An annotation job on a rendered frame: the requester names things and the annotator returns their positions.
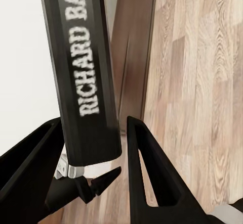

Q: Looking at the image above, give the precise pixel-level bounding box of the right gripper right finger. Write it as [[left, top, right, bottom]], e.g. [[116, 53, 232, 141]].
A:
[[127, 116, 212, 224]]

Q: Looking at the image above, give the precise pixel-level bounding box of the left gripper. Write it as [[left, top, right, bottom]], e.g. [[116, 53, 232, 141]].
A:
[[45, 166, 122, 214]]

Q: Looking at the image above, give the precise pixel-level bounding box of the hardback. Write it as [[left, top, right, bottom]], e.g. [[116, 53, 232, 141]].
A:
[[41, 0, 122, 167]]

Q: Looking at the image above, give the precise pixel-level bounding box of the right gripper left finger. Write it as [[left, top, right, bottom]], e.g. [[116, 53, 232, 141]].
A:
[[0, 117, 65, 224]]

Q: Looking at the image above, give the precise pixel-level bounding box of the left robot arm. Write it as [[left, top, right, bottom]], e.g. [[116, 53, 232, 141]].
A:
[[38, 154, 122, 221]]

